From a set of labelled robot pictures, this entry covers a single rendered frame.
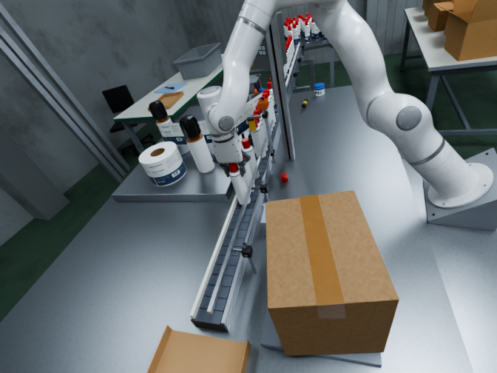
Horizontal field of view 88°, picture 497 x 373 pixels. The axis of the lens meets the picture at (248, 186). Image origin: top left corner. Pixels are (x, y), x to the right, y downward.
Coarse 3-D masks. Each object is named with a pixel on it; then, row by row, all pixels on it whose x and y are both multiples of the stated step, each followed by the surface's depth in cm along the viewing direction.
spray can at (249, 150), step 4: (244, 140) 110; (248, 140) 110; (244, 144) 110; (248, 144) 110; (244, 148) 111; (248, 148) 111; (252, 148) 112; (248, 152) 111; (252, 152) 112; (252, 156) 113; (252, 160) 114; (252, 164) 115; (252, 168) 117; (252, 172) 118; (256, 176) 120
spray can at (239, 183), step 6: (234, 168) 96; (234, 174) 97; (240, 174) 98; (234, 180) 99; (240, 180) 99; (234, 186) 102; (240, 186) 101; (246, 186) 104; (240, 192) 103; (246, 192) 104; (240, 198) 105; (240, 204) 108
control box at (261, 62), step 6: (276, 12) 100; (282, 24) 101; (282, 30) 102; (282, 36) 103; (264, 42) 101; (282, 42) 104; (282, 48) 106; (282, 54) 107; (258, 60) 109; (264, 60) 106; (252, 66) 113; (258, 66) 111; (264, 66) 108; (270, 66) 106
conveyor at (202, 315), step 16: (256, 160) 133; (256, 192) 114; (240, 208) 109; (224, 240) 98; (240, 240) 96; (224, 256) 92; (208, 288) 84; (224, 288) 82; (208, 304) 80; (224, 304) 78; (208, 320) 76
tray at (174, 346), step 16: (176, 336) 79; (192, 336) 78; (208, 336) 77; (160, 352) 75; (176, 352) 75; (192, 352) 74; (208, 352) 73; (224, 352) 73; (240, 352) 72; (160, 368) 73; (176, 368) 72; (192, 368) 71; (208, 368) 70; (224, 368) 70; (240, 368) 66
